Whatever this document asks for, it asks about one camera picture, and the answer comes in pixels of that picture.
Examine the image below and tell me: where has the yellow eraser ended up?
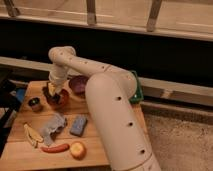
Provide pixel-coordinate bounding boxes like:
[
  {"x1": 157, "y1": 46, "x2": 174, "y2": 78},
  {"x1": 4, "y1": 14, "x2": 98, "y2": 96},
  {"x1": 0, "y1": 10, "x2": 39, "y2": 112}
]
[{"x1": 47, "y1": 82, "x2": 56, "y2": 96}]

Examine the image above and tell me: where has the green object behind arm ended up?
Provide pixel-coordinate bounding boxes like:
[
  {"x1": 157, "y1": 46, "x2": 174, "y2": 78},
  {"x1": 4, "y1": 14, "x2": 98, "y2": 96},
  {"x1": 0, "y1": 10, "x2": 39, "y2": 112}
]
[{"x1": 129, "y1": 70, "x2": 144, "y2": 104}]

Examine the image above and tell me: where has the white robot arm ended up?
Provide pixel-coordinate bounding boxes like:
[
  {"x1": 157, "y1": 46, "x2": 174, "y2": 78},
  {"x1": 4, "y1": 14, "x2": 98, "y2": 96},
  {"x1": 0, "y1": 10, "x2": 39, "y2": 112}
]
[{"x1": 48, "y1": 46, "x2": 162, "y2": 171}]

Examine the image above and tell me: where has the red bowl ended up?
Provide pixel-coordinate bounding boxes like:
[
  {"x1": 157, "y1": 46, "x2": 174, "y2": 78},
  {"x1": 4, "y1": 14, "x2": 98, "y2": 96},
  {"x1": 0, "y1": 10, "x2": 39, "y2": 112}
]
[{"x1": 47, "y1": 89, "x2": 69, "y2": 109}]

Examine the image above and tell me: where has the small dark cup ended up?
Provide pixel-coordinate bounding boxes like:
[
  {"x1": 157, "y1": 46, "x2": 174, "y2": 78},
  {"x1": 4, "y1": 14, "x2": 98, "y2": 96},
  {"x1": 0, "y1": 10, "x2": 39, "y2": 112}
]
[{"x1": 28, "y1": 97, "x2": 42, "y2": 112}]

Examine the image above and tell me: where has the grey crumpled cloth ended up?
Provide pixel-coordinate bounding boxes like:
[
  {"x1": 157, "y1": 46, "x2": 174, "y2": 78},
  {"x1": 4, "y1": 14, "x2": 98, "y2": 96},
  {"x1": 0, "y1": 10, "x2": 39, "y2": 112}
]
[{"x1": 41, "y1": 113, "x2": 67, "y2": 146}]

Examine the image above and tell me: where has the blue-grey sponge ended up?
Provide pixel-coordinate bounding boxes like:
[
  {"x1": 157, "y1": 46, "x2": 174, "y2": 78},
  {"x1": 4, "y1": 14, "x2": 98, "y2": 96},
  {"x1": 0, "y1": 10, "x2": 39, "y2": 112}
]
[{"x1": 70, "y1": 115, "x2": 88, "y2": 137}]

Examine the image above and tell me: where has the blue object at left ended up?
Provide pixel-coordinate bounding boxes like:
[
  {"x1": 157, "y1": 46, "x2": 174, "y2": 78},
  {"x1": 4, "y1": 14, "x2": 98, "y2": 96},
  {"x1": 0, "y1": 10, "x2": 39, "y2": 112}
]
[{"x1": 16, "y1": 88, "x2": 26, "y2": 102}]

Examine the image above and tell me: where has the peeled banana toy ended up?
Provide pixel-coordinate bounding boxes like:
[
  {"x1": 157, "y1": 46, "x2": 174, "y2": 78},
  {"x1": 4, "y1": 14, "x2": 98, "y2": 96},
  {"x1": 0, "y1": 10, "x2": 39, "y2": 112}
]
[{"x1": 23, "y1": 123, "x2": 43, "y2": 148}]

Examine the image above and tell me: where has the black object at left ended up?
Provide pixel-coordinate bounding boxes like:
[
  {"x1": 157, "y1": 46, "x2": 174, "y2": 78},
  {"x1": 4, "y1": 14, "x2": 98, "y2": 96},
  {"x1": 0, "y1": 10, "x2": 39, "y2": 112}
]
[{"x1": 0, "y1": 68, "x2": 21, "y2": 156}]

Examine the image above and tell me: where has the red sausage toy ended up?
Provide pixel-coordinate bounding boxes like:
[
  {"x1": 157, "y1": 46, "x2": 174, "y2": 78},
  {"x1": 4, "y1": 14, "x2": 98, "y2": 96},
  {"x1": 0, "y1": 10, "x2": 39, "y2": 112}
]
[{"x1": 40, "y1": 143, "x2": 70, "y2": 153}]

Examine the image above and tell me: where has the yellow-red apple toy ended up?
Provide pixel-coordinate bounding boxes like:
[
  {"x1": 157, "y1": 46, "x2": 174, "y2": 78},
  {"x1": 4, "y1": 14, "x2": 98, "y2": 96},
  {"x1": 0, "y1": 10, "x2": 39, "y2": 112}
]
[{"x1": 70, "y1": 142, "x2": 87, "y2": 160}]

